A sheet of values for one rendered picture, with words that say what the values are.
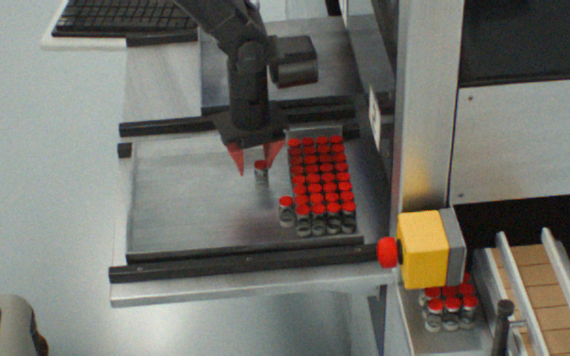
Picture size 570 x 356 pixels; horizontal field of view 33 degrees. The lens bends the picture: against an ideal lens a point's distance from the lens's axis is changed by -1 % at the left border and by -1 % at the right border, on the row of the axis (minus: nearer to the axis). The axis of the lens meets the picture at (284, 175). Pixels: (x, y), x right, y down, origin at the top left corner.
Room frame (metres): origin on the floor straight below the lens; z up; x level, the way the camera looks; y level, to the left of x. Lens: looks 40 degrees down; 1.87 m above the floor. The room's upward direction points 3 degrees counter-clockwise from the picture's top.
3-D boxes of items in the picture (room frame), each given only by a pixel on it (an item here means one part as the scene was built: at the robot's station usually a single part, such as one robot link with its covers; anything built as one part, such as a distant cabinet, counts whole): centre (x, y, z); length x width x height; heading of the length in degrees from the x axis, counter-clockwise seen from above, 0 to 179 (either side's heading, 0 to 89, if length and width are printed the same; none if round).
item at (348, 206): (1.12, -0.09, 0.90); 0.18 x 0.02 x 0.05; 3
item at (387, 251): (0.87, -0.13, 0.99); 0.04 x 0.04 x 0.04; 3
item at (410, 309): (0.86, -0.22, 0.87); 0.14 x 0.13 x 0.02; 93
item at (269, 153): (1.15, 0.04, 0.96); 0.07 x 0.07 x 0.09; 17
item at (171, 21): (1.79, 0.27, 0.82); 0.40 x 0.14 x 0.02; 82
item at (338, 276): (1.28, 0.03, 0.87); 0.70 x 0.48 x 0.02; 3
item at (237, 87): (1.14, 0.04, 1.10); 0.07 x 0.06 x 0.07; 101
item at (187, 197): (1.11, 0.07, 0.90); 0.34 x 0.26 x 0.04; 93
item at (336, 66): (1.46, -0.03, 0.90); 0.34 x 0.26 x 0.04; 93
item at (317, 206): (1.12, -0.04, 0.90); 0.18 x 0.02 x 0.05; 3
